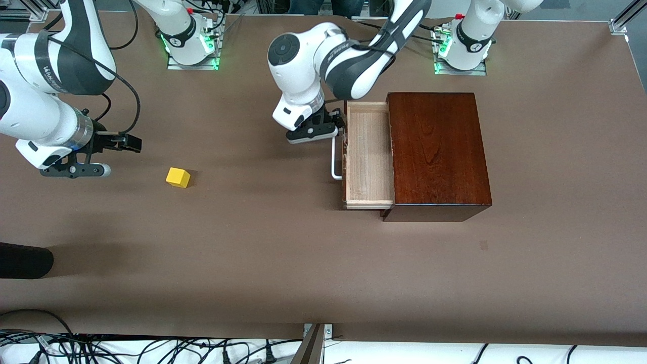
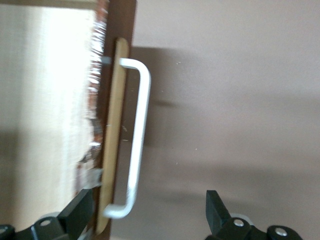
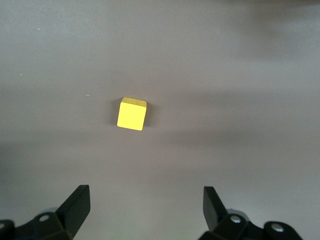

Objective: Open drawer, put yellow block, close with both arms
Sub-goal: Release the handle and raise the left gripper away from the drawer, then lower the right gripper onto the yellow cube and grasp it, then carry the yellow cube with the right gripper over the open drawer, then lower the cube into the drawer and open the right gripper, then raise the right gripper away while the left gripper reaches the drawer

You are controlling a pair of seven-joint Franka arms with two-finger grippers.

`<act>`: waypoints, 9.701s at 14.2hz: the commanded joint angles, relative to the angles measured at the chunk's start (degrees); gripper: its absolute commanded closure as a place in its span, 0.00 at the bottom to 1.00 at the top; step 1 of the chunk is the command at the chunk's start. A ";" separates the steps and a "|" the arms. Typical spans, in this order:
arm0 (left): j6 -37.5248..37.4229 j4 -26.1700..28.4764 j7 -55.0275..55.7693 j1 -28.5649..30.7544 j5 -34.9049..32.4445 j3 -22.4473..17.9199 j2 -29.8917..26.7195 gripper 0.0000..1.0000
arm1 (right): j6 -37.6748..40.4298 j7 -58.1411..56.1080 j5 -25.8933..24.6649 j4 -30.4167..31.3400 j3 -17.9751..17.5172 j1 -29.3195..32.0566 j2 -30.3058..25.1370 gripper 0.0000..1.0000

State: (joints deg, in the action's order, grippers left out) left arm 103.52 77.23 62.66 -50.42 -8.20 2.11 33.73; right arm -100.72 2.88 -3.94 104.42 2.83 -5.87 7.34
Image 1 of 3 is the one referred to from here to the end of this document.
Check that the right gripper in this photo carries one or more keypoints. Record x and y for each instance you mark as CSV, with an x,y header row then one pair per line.
x,y
102,141

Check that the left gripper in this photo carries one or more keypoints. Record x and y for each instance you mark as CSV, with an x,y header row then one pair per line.
x,y
327,119

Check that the yellow wooden block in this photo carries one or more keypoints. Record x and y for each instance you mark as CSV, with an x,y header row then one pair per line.
x,y
178,177

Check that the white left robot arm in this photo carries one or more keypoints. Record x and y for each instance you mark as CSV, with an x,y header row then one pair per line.
x,y
354,65

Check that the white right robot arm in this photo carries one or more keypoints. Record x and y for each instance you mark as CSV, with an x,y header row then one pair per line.
x,y
30,101

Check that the dark brown wooden cabinet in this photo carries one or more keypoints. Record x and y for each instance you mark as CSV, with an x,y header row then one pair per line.
x,y
434,151

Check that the person in blue jeans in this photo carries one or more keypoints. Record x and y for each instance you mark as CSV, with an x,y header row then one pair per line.
x,y
323,6

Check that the black cylindrical object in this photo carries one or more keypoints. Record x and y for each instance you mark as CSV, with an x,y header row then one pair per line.
x,y
25,260

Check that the silver mounting plate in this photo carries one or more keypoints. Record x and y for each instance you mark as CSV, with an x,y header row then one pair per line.
x,y
328,331

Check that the grey metal stand bar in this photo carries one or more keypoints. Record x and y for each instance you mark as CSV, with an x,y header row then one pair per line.
x,y
309,351

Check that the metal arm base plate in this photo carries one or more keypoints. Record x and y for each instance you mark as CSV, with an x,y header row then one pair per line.
x,y
442,72
174,66

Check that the aluminium frame profile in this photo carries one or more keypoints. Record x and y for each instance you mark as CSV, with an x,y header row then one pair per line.
x,y
39,11
619,25

